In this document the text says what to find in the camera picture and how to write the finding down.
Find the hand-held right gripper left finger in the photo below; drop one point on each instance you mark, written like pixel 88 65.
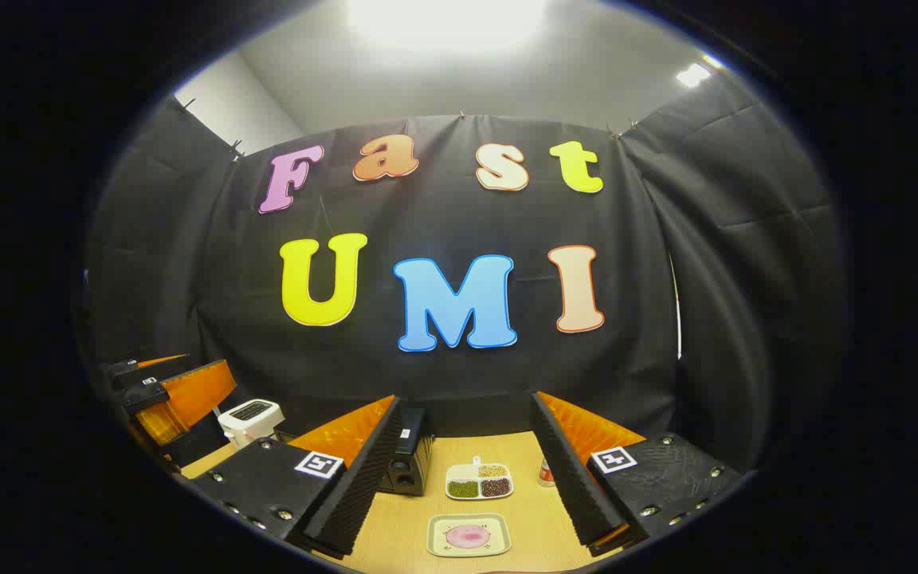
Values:
pixel 363 486

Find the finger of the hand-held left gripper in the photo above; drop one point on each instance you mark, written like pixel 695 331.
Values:
pixel 126 373
pixel 188 395

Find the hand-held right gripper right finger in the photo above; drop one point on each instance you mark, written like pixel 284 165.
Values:
pixel 566 478

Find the black electric oven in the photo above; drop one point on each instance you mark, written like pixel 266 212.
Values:
pixel 409 458

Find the cream square plate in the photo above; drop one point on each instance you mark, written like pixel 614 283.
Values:
pixel 437 544

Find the clear plastic water bottle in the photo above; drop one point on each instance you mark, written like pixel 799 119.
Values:
pixel 547 475

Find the white toaster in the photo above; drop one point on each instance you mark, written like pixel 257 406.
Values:
pixel 250 421

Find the pile of red beans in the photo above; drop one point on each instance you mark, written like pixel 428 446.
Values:
pixel 496 487

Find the pile of yellow soybeans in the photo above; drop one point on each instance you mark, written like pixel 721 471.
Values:
pixel 492 471

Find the pile of green mung beans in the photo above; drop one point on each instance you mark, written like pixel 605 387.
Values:
pixel 464 489

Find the white divided plate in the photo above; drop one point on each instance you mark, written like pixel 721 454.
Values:
pixel 463 472

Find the black backdrop cloth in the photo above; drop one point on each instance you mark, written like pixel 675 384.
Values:
pixel 443 215

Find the small rectangular ceiling light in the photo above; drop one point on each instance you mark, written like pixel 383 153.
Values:
pixel 693 75

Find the large bright ceiling light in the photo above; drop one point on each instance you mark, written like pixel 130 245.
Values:
pixel 447 20

